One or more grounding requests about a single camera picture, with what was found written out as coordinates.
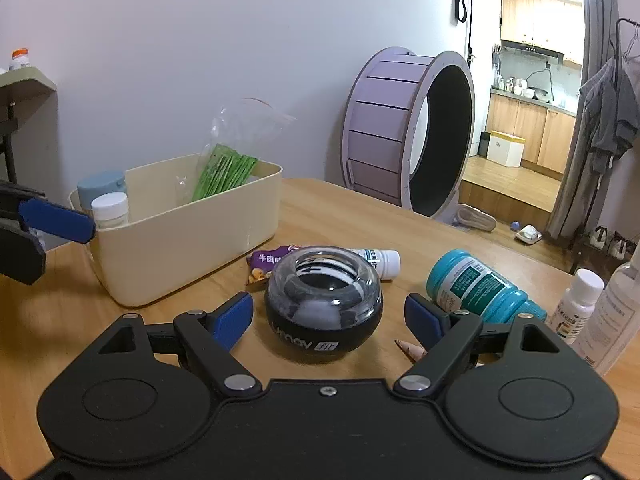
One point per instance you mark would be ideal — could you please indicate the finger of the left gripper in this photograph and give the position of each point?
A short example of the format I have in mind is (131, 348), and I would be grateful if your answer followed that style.
(32, 209)
(22, 257)

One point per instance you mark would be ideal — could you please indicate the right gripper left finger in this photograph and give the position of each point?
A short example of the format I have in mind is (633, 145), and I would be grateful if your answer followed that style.
(139, 393)

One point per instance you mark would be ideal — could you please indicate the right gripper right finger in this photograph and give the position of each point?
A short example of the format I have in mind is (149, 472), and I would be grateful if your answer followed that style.
(516, 392)

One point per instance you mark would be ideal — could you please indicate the blue cap clear jar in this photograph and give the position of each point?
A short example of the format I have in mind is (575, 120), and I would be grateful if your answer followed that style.
(91, 187)

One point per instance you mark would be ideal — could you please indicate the large white pill bottle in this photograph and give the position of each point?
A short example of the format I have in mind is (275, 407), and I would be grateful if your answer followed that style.
(110, 210)

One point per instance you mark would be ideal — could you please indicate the floral paper cone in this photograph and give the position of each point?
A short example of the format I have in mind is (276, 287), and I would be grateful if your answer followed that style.
(413, 352)

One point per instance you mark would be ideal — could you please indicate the clear spray bottle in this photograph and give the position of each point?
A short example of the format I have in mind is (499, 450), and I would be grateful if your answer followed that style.
(615, 319)

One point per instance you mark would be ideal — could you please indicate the teal plastic bottle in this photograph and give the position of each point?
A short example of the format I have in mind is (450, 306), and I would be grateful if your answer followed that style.
(460, 281)

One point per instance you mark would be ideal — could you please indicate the purple snack packet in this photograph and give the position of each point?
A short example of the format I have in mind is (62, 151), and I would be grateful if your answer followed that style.
(261, 263)

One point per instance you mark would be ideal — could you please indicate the small white pill bottle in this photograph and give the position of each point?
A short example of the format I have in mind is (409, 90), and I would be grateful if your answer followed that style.
(385, 261)

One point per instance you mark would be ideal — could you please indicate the black gyro wrist ball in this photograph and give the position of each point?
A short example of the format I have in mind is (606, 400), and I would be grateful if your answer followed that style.
(324, 300)

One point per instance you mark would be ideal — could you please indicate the bag of green packets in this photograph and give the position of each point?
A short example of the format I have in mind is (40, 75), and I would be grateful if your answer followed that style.
(229, 155)

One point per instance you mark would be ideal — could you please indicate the cream plastic storage bin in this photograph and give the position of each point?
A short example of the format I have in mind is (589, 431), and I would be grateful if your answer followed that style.
(168, 244)

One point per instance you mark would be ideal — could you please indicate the orange cap white bottle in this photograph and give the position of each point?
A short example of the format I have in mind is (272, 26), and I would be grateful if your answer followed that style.
(19, 59)

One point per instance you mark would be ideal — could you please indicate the white box yellow lid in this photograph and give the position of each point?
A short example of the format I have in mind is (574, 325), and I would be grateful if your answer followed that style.
(505, 149)

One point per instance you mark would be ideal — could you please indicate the purple cat exercise wheel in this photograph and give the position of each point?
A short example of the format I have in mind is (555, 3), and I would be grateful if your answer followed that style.
(408, 128)

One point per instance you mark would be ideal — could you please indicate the black clothes rack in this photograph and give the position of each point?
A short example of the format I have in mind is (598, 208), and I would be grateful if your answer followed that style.
(609, 124)

